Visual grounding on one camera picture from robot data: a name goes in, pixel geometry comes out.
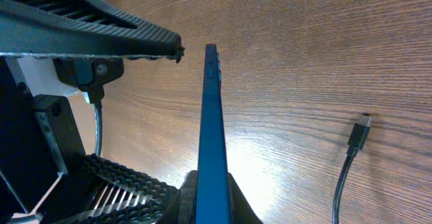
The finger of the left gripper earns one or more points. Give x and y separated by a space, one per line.
119 195
82 28

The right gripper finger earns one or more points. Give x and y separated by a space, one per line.
192 204

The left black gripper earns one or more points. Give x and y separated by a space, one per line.
40 141

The blue Galaxy smartphone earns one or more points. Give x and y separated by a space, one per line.
212 158

